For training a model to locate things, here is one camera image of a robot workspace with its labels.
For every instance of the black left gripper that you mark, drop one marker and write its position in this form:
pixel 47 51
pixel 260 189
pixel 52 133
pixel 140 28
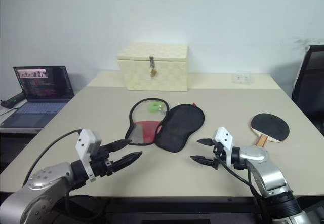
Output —
pixel 101 165

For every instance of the black handheld device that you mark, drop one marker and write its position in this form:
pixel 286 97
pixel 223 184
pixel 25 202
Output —
pixel 12 101

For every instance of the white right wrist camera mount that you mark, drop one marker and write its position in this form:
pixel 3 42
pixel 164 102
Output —
pixel 224 135

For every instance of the dark table underframe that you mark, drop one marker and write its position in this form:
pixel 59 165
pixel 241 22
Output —
pixel 177 208

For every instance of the open grey laptop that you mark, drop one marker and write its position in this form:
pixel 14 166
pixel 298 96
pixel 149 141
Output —
pixel 43 82

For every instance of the brass padlock on latch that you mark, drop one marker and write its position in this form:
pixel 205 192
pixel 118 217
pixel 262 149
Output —
pixel 153 72

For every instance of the black office chair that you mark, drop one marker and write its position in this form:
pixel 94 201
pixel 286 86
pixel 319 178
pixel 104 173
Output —
pixel 311 89

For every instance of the black red mesh paddle case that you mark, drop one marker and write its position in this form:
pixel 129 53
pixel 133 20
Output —
pixel 177 125

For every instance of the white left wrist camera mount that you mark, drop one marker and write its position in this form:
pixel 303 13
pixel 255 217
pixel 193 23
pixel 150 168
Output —
pixel 86 140

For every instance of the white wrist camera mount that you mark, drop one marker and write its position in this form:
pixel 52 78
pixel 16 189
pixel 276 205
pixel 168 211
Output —
pixel 224 135
pixel 86 140

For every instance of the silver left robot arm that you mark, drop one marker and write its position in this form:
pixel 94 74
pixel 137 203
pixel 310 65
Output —
pixel 45 183

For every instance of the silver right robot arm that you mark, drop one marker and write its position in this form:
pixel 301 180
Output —
pixel 268 176

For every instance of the small clear plastic box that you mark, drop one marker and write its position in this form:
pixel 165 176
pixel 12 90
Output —
pixel 243 78

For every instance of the cream woven storage box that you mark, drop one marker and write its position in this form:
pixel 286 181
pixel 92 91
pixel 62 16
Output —
pixel 157 82

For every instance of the black rubber table tennis paddle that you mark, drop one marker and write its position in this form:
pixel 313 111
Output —
pixel 270 127

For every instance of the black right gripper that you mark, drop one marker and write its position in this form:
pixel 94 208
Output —
pixel 219 155

